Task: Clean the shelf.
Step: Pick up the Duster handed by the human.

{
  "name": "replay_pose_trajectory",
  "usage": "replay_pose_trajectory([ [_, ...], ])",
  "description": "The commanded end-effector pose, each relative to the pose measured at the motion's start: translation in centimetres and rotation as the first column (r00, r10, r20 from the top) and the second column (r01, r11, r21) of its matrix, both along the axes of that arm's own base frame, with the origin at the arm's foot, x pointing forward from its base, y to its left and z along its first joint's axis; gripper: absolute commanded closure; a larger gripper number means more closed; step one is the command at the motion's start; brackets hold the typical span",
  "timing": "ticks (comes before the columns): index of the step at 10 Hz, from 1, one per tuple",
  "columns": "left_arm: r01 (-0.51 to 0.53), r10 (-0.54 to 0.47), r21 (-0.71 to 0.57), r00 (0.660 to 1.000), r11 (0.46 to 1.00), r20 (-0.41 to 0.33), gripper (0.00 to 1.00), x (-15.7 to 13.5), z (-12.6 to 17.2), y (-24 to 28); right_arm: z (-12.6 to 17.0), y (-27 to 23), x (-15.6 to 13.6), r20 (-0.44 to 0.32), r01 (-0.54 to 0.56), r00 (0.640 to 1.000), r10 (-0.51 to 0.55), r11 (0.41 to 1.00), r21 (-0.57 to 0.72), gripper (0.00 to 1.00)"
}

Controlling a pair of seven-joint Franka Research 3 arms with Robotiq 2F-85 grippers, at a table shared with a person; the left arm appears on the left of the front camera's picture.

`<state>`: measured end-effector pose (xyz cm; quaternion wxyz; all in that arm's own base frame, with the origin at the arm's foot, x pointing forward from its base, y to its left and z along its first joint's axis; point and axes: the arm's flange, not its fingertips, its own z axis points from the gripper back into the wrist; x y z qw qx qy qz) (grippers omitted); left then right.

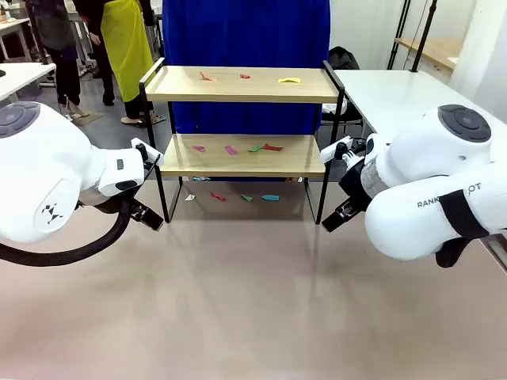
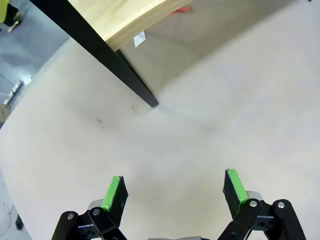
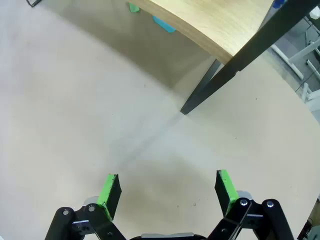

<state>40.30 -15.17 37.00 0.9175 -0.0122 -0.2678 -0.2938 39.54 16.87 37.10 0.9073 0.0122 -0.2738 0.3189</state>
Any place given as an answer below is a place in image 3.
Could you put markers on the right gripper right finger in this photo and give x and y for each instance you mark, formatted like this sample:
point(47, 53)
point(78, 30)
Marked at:
point(226, 192)

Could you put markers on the teal paper scrap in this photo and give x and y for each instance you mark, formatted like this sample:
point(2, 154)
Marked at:
point(163, 24)

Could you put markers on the blue curtain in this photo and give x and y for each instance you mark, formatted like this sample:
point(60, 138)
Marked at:
point(278, 3)

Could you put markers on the white table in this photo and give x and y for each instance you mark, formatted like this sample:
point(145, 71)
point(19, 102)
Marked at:
point(295, 57)

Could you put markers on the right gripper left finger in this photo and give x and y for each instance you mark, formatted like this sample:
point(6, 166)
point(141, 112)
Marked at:
point(110, 195)

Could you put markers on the green paper scrap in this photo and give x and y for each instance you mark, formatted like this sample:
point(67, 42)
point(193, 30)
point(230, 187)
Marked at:
point(133, 7)

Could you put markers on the two-tier wooden shelf black frame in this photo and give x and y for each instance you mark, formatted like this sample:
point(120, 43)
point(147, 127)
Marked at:
point(205, 22)

